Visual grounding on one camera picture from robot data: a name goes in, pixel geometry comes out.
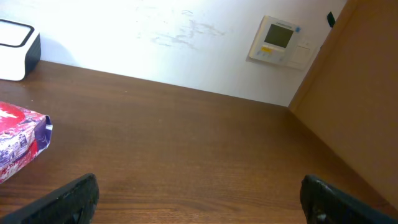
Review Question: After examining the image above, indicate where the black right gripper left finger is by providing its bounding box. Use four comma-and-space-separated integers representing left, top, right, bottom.
1, 173, 100, 224

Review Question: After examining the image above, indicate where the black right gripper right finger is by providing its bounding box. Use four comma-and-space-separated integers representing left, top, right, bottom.
300, 175, 397, 224

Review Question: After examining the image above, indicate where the red purple package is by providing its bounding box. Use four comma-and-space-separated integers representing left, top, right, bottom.
1, 101, 53, 182

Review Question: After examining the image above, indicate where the white barcode scanner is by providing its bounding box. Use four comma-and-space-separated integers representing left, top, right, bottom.
1, 19, 41, 82

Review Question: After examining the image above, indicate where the brown wooden side panel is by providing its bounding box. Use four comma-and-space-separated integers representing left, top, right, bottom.
289, 0, 397, 206

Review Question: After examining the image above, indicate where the white wall light switch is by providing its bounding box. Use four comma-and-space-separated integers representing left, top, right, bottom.
286, 39, 314, 70

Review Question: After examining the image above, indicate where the white wall thermostat panel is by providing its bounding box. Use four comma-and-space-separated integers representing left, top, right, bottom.
249, 16, 302, 66

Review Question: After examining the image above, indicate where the black wall clip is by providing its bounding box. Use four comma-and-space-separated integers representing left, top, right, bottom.
326, 11, 336, 28

